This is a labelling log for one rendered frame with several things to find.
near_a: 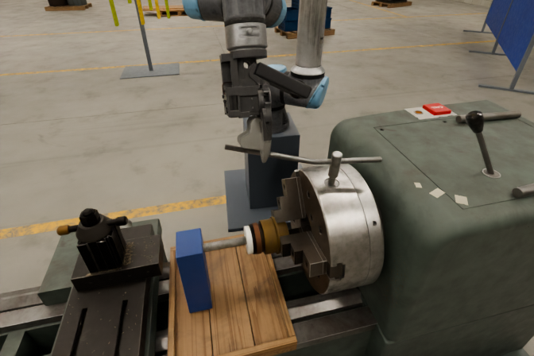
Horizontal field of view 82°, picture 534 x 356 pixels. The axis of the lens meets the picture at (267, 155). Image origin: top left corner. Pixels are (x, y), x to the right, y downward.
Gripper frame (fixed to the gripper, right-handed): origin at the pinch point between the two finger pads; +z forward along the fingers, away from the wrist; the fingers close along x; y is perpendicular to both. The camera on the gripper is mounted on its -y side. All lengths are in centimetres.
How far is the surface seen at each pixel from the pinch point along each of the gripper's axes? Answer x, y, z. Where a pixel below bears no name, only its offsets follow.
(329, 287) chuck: 2.5, -11.2, 30.8
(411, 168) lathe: -1.5, -34.3, 7.8
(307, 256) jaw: 0.2, -7.2, 23.7
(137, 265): -17.1, 31.6, 27.7
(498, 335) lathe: -3, -67, 65
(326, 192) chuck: -1.7, -13.0, 10.4
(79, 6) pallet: -1151, 345, -316
